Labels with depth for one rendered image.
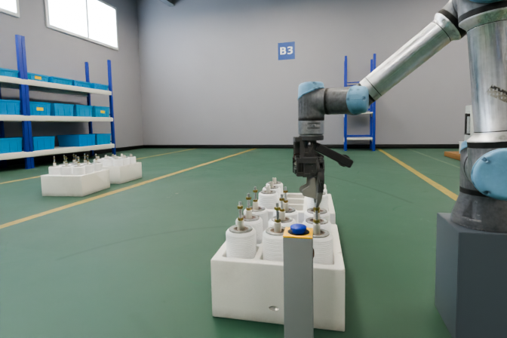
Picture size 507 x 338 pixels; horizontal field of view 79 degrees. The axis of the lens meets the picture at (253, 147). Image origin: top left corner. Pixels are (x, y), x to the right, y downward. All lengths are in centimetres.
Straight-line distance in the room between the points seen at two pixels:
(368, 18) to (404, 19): 73
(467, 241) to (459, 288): 13
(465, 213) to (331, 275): 39
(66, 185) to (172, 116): 566
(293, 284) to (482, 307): 49
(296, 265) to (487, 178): 46
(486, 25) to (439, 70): 680
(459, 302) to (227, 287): 62
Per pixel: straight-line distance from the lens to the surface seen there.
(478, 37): 87
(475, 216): 100
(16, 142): 557
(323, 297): 97
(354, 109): 87
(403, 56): 99
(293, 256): 78
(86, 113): 644
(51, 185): 318
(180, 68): 843
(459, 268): 99
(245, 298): 101
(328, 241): 95
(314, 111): 88
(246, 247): 98
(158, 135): 867
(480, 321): 106
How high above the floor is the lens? 58
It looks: 4 degrees down
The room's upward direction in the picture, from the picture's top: 1 degrees counter-clockwise
